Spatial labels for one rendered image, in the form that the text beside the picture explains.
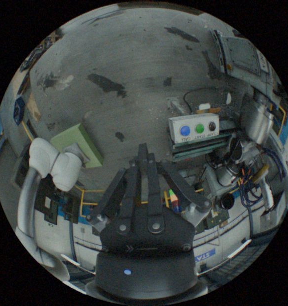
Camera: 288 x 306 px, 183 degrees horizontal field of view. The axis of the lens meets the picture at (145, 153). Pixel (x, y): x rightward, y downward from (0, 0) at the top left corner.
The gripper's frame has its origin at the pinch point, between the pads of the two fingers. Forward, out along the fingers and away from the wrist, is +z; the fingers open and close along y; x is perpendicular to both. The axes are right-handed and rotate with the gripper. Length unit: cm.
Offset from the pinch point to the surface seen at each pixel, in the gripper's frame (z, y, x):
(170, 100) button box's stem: 34.6, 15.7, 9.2
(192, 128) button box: 10.3, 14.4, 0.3
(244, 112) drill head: 16, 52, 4
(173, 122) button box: 10.2, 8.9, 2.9
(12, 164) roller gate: 35, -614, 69
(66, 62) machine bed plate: 20, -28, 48
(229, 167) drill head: 26, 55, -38
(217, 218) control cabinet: 77, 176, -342
